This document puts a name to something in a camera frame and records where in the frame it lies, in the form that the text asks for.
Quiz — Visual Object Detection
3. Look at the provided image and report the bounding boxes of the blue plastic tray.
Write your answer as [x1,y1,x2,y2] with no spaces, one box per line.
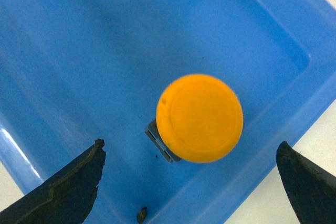
[1,0,335,223]

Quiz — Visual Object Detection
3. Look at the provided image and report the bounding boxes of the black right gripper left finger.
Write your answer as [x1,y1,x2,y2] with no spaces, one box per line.
[1,139,106,223]

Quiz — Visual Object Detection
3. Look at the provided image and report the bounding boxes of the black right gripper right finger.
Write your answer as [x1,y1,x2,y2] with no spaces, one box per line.
[276,141,335,223]

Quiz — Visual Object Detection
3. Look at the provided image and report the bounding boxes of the yellow mushroom push button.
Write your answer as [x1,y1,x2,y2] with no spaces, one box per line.
[145,74,244,163]

